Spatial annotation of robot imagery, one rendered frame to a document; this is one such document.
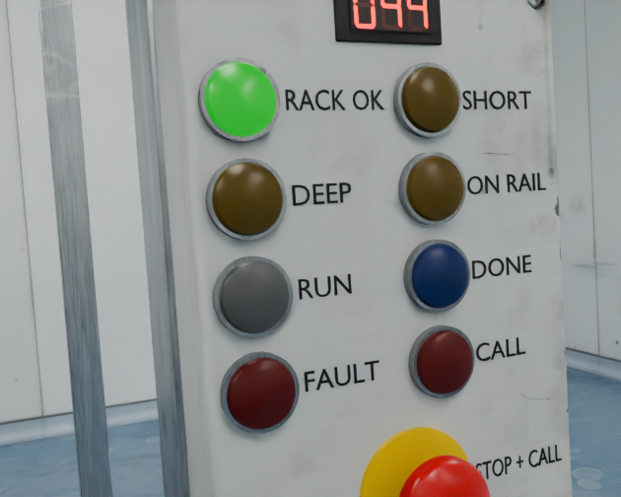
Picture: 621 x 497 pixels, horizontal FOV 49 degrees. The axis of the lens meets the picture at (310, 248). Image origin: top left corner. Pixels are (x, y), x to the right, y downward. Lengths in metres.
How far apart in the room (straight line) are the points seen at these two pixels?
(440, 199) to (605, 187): 4.03
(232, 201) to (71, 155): 1.18
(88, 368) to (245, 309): 1.19
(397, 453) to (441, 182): 0.11
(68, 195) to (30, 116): 2.45
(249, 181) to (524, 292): 0.14
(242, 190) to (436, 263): 0.09
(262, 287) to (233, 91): 0.07
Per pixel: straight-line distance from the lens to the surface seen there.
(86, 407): 1.45
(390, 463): 0.29
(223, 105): 0.25
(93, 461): 1.48
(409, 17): 0.29
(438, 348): 0.29
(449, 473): 0.28
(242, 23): 0.27
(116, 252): 3.82
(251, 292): 0.25
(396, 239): 0.28
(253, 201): 0.25
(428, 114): 0.28
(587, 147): 4.40
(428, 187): 0.28
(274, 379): 0.26
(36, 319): 3.83
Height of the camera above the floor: 1.08
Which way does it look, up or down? 3 degrees down
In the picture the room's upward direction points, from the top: 4 degrees counter-clockwise
